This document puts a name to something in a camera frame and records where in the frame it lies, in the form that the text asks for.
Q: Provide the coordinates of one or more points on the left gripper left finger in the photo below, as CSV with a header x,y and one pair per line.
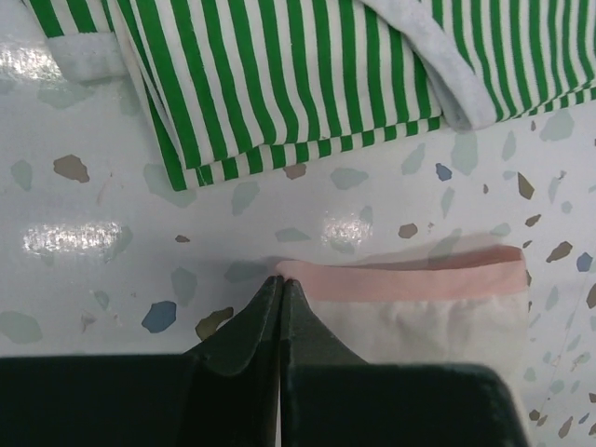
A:
x,y
222,392

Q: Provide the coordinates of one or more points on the green white striped underwear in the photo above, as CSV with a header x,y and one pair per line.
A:
x,y
235,88

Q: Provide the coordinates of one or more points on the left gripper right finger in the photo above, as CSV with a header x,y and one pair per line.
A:
x,y
329,396

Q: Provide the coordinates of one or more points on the white pink-trimmed underwear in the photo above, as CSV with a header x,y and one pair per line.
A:
x,y
469,307

